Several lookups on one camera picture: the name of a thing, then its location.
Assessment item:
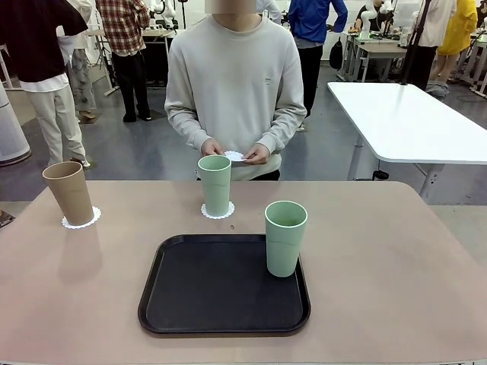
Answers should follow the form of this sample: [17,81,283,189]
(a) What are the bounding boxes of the person in blue jacket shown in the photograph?
[287,0,349,132]

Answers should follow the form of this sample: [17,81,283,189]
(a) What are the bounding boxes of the person in grey sweatshirt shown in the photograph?
[164,14,307,182]

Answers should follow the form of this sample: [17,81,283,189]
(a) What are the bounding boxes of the person in patterned trousers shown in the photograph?
[56,26,99,123]

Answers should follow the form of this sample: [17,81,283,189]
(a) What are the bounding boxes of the grey metal desk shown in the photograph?
[342,32,410,83]

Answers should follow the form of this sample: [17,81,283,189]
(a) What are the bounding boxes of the person in cream top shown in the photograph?
[403,0,457,91]

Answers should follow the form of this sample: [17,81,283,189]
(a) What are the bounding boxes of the person in yellow coat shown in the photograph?
[431,0,479,84]

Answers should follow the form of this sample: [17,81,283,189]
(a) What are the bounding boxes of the black plastic serving tray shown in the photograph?
[137,233,311,335]

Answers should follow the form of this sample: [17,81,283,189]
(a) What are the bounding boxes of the person's left forearm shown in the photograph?
[254,108,307,155]

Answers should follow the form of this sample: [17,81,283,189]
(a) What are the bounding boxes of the black tripod stand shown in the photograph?
[398,0,433,87]

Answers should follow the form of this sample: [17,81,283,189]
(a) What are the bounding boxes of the person's right hand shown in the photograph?
[200,138,226,157]

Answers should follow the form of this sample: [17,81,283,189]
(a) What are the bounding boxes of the person in plaid shirt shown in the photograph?
[94,0,153,124]

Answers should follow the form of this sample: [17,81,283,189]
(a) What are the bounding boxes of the white table with grey legs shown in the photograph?
[326,81,487,198]

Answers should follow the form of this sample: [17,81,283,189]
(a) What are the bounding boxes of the black hanging bag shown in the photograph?
[328,36,345,71]

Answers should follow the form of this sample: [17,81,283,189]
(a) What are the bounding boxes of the person in dark shirt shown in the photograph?
[0,0,92,170]

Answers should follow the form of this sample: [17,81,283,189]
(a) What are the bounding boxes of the person's left hand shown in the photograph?
[243,146,271,166]

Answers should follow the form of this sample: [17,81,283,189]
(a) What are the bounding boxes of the pale green plastic cup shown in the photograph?
[197,154,233,218]
[264,200,308,279]

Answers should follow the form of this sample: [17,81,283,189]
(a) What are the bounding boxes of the brown plastic cup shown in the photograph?
[41,161,94,226]

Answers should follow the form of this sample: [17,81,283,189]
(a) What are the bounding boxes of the person in white shirt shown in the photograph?
[254,0,283,27]

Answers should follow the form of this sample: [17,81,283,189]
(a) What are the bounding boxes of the white cylindrical air purifier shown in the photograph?
[0,81,31,167]

